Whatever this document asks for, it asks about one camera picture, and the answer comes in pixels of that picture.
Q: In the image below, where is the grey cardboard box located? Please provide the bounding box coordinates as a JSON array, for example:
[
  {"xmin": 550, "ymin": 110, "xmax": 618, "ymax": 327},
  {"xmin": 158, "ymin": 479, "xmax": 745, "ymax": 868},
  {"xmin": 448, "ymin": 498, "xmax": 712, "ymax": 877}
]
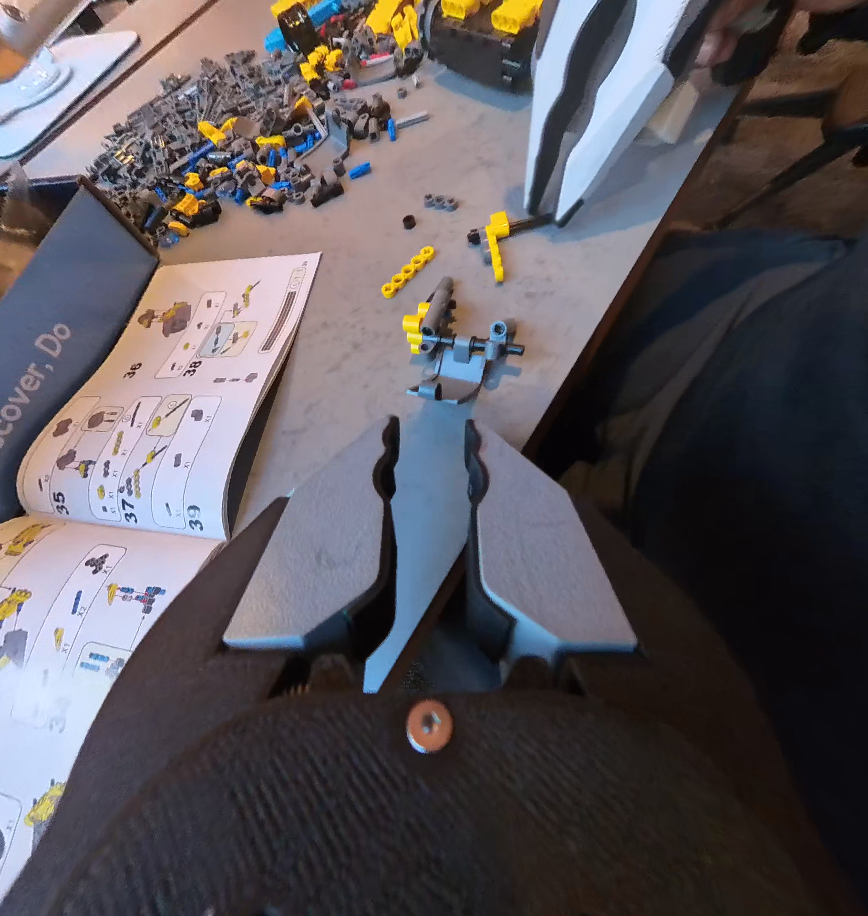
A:
[{"xmin": 0, "ymin": 179, "xmax": 162, "ymax": 496}]

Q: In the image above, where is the person's right hand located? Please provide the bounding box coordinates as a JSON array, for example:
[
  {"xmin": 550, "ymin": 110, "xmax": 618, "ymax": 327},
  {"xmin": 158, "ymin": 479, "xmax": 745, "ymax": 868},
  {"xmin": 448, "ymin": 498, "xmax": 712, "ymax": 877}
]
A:
[{"xmin": 696, "ymin": 8, "xmax": 778, "ymax": 67}]

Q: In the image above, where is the grey desk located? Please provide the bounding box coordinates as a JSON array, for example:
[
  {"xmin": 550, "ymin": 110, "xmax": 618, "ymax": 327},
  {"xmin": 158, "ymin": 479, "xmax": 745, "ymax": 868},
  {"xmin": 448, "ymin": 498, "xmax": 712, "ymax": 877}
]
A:
[{"xmin": 0, "ymin": 0, "xmax": 757, "ymax": 573}]

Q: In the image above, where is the white tray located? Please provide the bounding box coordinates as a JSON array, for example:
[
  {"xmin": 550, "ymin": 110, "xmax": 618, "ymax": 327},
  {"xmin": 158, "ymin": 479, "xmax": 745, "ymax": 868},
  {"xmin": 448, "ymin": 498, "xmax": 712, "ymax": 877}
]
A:
[{"xmin": 0, "ymin": 29, "xmax": 143, "ymax": 161}]

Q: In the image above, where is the small yellow brick piece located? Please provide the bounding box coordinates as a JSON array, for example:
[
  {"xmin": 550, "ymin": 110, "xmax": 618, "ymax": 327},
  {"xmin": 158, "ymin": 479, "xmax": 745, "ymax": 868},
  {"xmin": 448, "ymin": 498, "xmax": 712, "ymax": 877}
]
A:
[{"xmin": 379, "ymin": 245, "xmax": 439, "ymax": 300}]

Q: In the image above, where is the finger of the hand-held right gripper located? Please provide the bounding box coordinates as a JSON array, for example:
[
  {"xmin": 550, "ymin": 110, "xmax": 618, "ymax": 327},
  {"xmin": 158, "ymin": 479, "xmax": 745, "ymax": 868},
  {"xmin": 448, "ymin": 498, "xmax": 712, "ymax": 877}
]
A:
[
  {"xmin": 555, "ymin": 0, "xmax": 708, "ymax": 227},
  {"xmin": 525, "ymin": 0, "xmax": 624, "ymax": 217}
]

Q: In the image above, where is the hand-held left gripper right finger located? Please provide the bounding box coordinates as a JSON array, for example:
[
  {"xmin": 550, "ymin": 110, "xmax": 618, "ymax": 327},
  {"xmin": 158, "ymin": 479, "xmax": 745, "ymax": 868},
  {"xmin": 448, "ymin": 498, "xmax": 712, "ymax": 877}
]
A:
[{"xmin": 463, "ymin": 420, "xmax": 640, "ymax": 668}]

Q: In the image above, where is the person's black clothing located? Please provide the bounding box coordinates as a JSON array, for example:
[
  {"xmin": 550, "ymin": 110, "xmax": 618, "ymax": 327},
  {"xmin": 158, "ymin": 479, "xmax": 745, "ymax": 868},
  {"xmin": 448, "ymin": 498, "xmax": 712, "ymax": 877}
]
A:
[{"xmin": 560, "ymin": 227, "xmax": 868, "ymax": 916}]

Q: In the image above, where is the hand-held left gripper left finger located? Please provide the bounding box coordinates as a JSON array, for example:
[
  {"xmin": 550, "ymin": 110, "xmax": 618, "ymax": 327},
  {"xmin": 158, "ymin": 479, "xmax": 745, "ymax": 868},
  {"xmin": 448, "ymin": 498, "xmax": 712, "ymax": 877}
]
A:
[{"xmin": 224, "ymin": 416, "xmax": 402, "ymax": 662}]

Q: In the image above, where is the yellow and black brick vehicle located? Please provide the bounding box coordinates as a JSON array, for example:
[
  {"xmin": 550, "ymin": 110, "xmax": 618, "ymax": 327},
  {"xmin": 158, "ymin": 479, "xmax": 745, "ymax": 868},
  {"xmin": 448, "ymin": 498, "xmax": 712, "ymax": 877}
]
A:
[{"xmin": 263, "ymin": 0, "xmax": 549, "ymax": 95}]

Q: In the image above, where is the black axle with yellow connector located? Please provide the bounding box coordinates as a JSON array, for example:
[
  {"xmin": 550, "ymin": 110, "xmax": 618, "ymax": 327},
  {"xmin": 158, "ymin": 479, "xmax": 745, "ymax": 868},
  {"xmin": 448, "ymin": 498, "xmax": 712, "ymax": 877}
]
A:
[{"xmin": 469, "ymin": 209, "xmax": 557, "ymax": 247}]

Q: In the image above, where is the black office chair base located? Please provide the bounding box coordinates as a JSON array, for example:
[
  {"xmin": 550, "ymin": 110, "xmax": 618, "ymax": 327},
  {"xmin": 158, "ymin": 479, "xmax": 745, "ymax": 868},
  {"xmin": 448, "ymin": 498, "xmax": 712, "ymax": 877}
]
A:
[{"xmin": 713, "ymin": 79, "xmax": 868, "ymax": 233}]

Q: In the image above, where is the pile of small building bricks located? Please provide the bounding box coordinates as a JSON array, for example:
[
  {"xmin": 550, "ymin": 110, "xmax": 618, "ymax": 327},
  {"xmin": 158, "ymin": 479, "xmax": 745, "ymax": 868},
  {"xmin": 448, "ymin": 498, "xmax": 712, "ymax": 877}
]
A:
[{"xmin": 84, "ymin": 51, "xmax": 435, "ymax": 247}]

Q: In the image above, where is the instruction booklet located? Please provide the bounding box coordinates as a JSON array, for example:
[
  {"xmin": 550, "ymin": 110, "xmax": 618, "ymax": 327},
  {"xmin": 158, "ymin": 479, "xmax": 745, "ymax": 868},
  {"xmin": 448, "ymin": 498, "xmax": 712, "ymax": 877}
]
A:
[{"xmin": 0, "ymin": 254, "xmax": 325, "ymax": 916}]

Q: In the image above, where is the grey and yellow brick assembly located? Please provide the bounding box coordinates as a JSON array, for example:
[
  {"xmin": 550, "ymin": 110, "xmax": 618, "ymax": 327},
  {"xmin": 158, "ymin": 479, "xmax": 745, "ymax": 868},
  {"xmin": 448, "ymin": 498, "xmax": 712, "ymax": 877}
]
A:
[{"xmin": 360, "ymin": 277, "xmax": 527, "ymax": 697}]

